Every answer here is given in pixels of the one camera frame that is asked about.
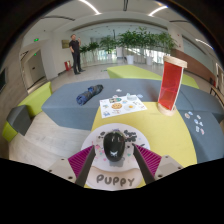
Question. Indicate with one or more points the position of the red fire extinguisher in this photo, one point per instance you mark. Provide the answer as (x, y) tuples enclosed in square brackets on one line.
[(67, 65)]

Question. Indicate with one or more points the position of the framed wall plaque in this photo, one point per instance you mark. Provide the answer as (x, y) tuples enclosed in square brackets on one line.
[(65, 44)]

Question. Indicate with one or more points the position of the ceiling strip lights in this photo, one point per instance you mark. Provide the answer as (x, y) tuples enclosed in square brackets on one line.
[(88, 6)]

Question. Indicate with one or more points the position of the red acrylic tower wooden ends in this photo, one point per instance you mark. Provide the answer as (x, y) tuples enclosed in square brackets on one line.
[(170, 85)]

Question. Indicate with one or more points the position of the white sticker sheet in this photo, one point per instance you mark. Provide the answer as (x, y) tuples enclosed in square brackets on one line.
[(122, 106)]

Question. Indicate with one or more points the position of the grey door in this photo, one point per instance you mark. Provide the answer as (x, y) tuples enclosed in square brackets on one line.
[(35, 68)]

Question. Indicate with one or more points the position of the small sticker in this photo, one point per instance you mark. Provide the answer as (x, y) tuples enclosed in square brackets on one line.
[(197, 129), (201, 123), (202, 131), (119, 90), (187, 115), (198, 116), (140, 96), (190, 113), (196, 121)]

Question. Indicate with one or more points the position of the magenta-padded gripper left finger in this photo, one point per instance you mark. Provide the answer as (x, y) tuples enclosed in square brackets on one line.
[(78, 163)]

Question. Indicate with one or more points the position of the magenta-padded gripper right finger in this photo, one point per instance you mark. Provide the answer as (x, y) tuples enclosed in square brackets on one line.
[(151, 163)]

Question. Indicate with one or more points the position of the person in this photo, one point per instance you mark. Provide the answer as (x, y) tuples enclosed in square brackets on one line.
[(75, 53)]

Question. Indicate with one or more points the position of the long brown wooden counter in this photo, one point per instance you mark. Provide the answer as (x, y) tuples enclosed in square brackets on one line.
[(196, 65)]

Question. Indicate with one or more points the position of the folded dark blue umbrella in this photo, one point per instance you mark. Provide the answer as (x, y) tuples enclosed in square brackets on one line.
[(88, 95)]

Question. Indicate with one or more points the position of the yellow-green upholstered bench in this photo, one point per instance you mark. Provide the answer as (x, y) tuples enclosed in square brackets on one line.
[(133, 71), (36, 98)]

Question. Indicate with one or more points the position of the wooden-framed bench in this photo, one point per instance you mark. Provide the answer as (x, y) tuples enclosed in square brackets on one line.
[(217, 95)]

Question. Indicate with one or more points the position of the row of potted plants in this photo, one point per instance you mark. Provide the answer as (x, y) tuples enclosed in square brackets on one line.
[(133, 41)]

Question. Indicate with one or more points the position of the green exit sign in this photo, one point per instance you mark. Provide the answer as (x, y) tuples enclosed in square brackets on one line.
[(36, 39)]

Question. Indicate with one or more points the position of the black computer mouse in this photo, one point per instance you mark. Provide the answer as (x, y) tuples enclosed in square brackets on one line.
[(114, 145)]

